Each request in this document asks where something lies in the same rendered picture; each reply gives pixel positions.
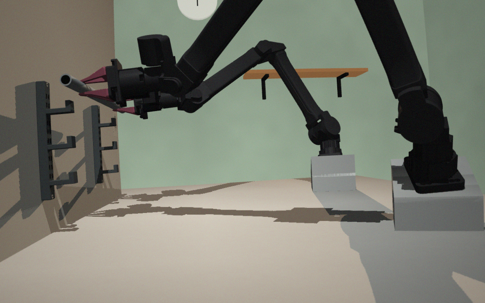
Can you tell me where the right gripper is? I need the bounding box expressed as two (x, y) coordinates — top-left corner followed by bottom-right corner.
(113, 99), (163, 119)

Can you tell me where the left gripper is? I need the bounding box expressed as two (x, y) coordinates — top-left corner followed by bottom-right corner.
(79, 58), (147, 107)

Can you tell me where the grey metal bar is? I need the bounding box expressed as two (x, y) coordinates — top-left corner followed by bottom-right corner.
(59, 74), (125, 109)

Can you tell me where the tan wall panel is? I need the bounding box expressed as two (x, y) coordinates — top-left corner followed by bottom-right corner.
(0, 0), (121, 262)

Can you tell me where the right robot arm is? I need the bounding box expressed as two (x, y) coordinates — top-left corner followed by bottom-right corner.
(135, 40), (342, 156)

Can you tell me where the dark grey wall rack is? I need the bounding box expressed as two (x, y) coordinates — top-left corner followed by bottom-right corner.
(36, 81), (119, 200)

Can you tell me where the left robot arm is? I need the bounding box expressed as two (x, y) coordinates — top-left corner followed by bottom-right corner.
(123, 0), (465, 194)

